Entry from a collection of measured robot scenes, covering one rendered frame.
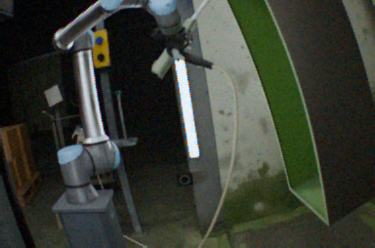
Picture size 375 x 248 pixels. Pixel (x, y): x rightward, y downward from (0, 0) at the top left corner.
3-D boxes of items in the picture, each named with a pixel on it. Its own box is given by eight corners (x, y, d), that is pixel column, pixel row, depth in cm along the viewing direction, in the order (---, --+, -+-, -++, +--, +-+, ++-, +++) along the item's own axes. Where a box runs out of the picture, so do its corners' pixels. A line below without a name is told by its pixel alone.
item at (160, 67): (196, 88, 144) (146, 68, 152) (199, 94, 148) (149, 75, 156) (245, 5, 160) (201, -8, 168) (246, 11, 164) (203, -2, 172)
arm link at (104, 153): (85, 175, 180) (61, 34, 175) (109, 167, 192) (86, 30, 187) (99, 178, 169) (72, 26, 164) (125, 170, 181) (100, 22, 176)
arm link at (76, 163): (60, 182, 168) (52, 149, 166) (84, 175, 180) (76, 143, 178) (71, 187, 157) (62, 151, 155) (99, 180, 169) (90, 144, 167)
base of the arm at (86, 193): (62, 205, 159) (57, 187, 158) (70, 194, 178) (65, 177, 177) (96, 204, 160) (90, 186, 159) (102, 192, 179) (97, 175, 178)
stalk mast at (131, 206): (144, 232, 267) (104, 20, 250) (143, 235, 261) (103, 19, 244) (136, 232, 267) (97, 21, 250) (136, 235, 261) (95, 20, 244)
